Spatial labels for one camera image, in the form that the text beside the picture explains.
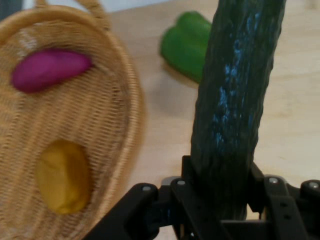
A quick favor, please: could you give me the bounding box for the wooden cutting board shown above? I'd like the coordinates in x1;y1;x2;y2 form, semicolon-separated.
94;0;320;240

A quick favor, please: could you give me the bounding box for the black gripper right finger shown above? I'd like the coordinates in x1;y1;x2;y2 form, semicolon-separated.
246;161;320;240

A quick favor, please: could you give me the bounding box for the yellow potato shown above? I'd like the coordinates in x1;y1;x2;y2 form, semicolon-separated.
36;139;91;215

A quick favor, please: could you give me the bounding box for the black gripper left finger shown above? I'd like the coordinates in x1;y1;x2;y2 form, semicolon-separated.
81;154;234;240

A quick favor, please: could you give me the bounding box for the woven wicker basket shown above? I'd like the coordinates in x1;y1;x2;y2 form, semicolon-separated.
0;0;147;240

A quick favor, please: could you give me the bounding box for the dark green cucumber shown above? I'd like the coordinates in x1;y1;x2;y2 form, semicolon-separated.
190;0;287;222

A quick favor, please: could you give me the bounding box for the green bell pepper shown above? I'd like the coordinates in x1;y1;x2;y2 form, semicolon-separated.
159;11;213;85

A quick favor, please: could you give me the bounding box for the magenta sweet potato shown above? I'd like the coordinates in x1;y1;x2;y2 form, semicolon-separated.
11;48;93;95

